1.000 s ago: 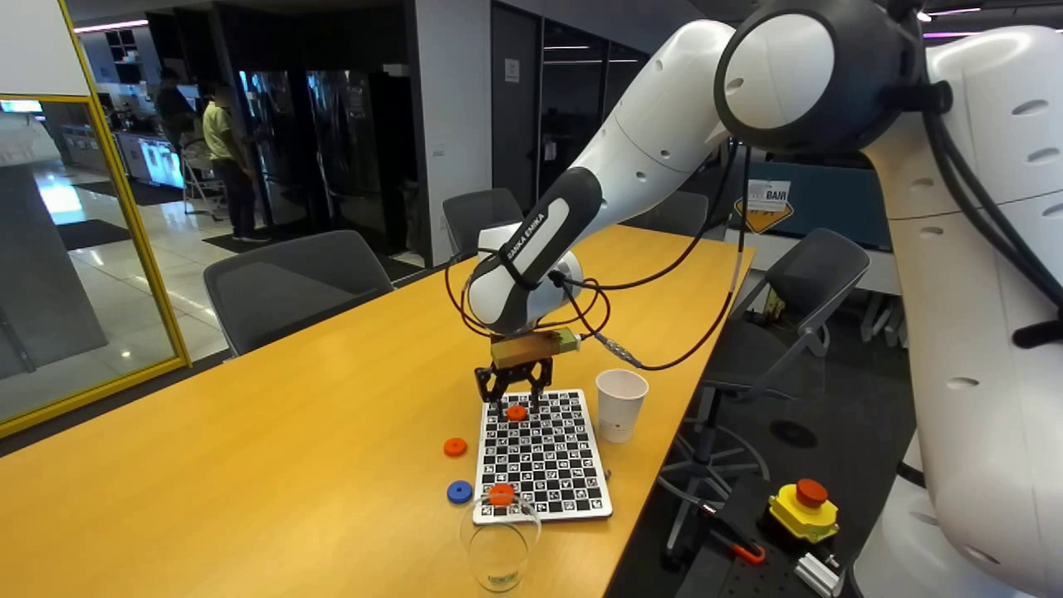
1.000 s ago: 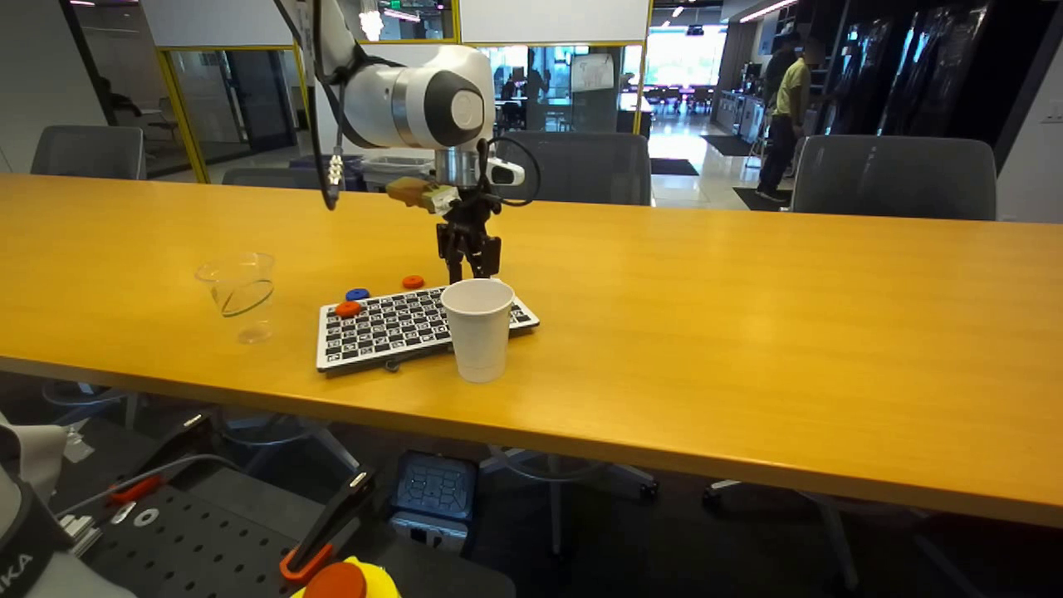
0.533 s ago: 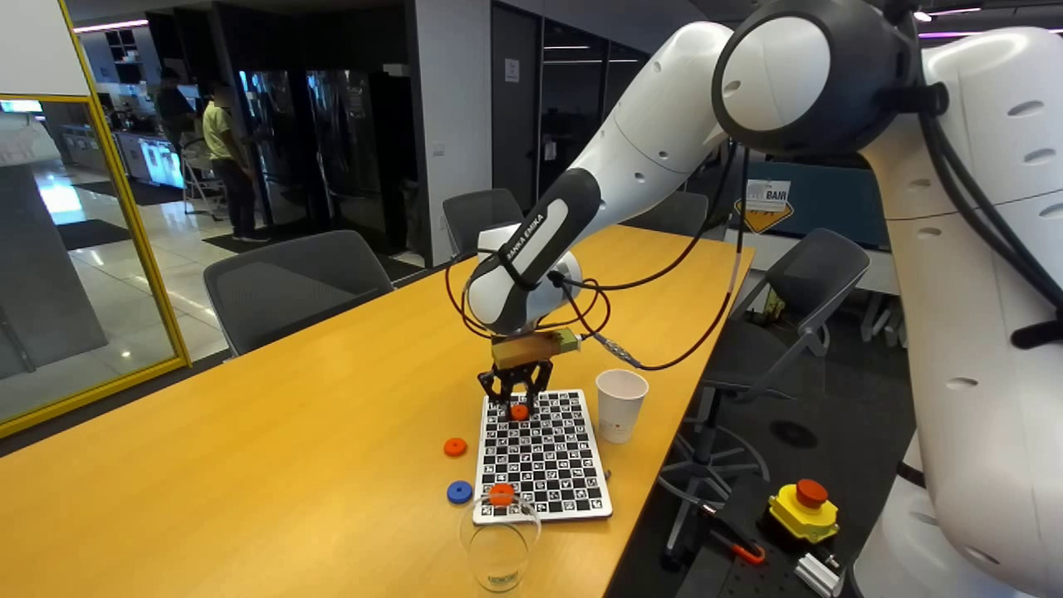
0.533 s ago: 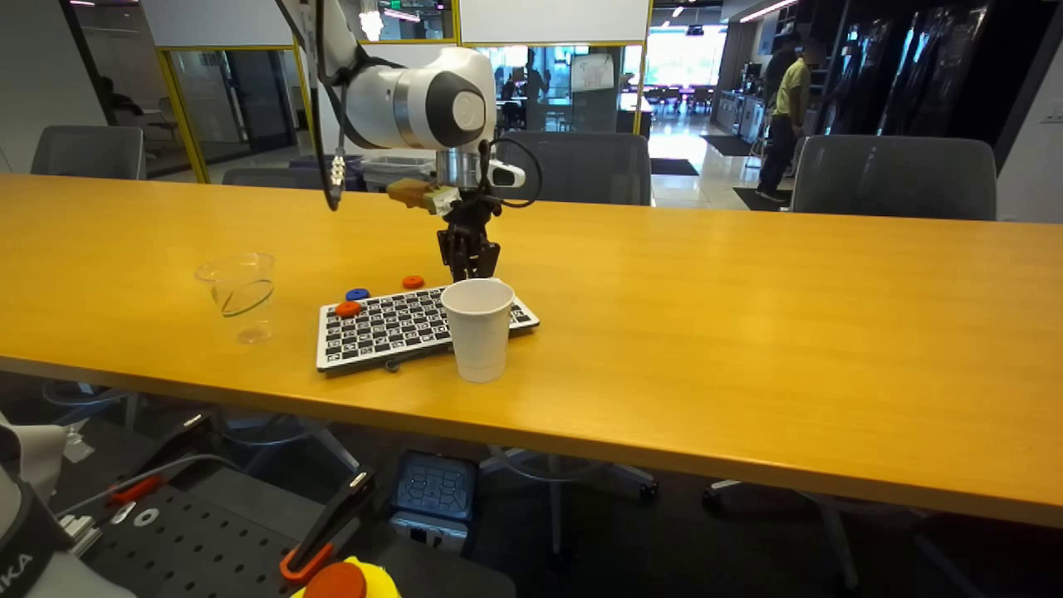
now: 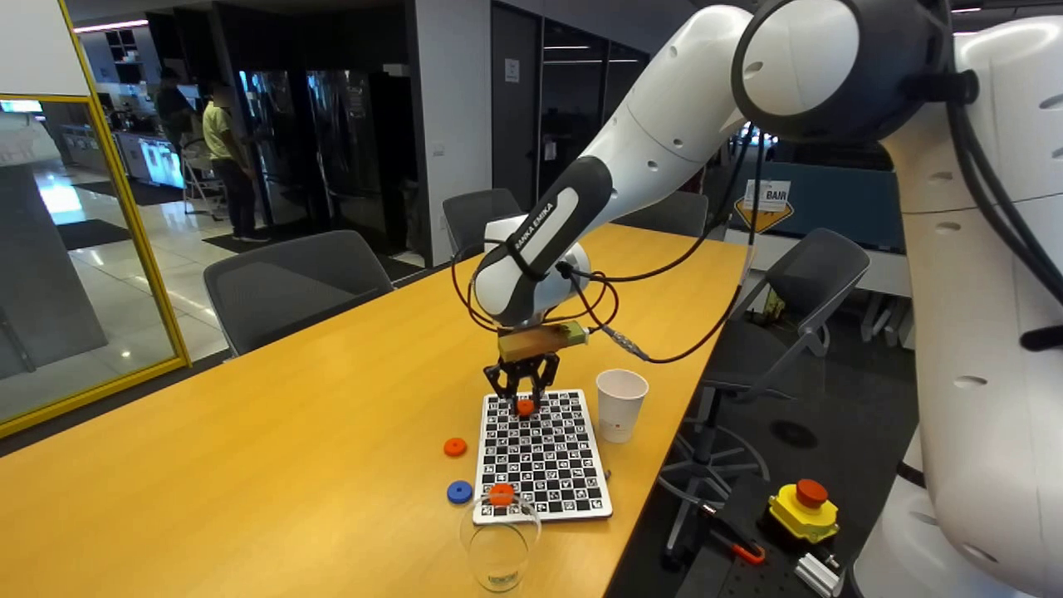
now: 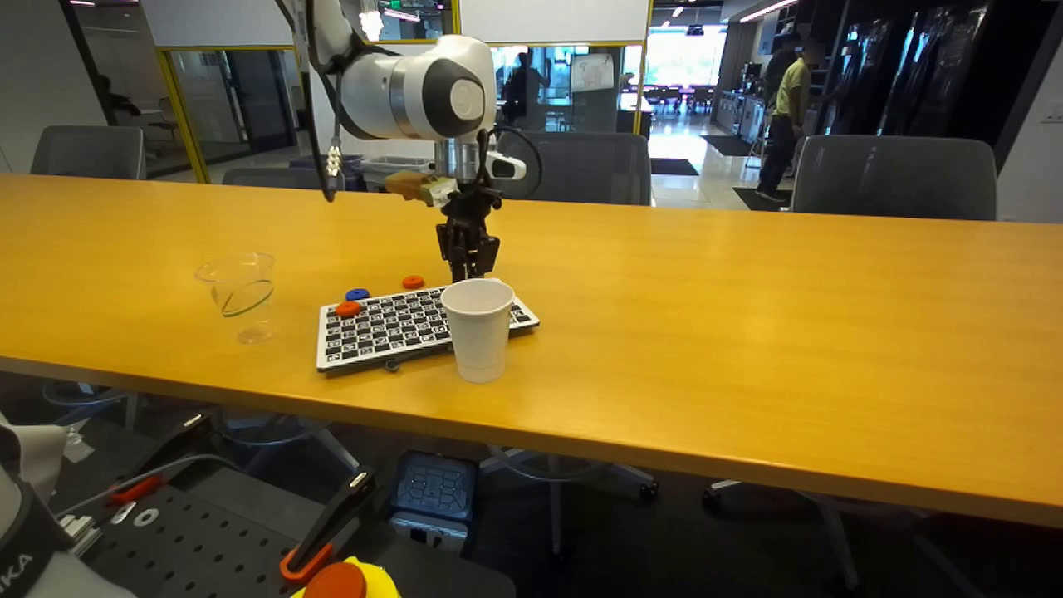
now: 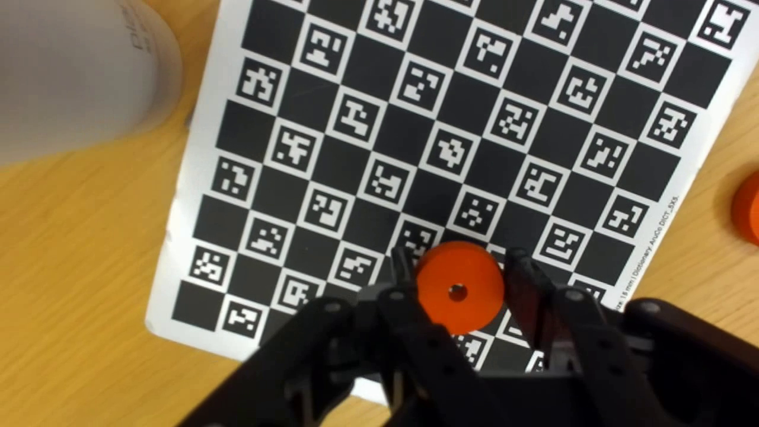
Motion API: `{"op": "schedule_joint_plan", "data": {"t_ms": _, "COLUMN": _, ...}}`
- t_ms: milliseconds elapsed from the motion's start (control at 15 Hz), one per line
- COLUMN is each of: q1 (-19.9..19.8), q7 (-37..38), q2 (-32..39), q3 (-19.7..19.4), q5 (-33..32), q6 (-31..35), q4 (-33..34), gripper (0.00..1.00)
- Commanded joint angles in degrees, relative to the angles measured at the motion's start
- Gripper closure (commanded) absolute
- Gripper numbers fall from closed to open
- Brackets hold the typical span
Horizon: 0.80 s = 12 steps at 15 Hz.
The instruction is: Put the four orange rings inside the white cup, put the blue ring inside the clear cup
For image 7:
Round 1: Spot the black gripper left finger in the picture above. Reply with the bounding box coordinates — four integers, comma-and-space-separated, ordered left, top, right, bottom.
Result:
176, 245, 471, 427

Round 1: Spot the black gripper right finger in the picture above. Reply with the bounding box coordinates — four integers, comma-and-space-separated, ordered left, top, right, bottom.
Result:
506, 245, 759, 427

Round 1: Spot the orange plastic ring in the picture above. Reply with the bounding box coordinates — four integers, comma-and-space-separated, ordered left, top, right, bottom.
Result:
729, 173, 759, 250
413, 241, 507, 338

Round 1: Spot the checkered marker board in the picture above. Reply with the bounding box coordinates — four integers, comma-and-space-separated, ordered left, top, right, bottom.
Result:
142, 0, 759, 409

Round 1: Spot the white paper cup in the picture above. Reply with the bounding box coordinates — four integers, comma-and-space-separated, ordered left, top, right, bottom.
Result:
0, 0, 184, 168

